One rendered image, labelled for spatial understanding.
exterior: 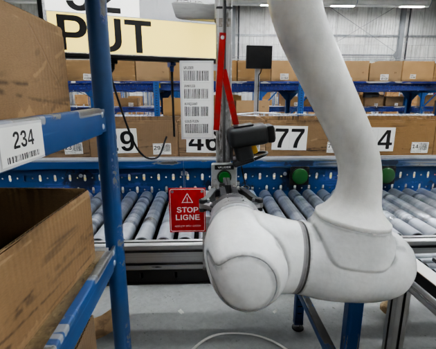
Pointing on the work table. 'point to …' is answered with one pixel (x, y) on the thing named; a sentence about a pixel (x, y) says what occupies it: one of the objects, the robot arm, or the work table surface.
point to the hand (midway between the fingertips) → (226, 187)
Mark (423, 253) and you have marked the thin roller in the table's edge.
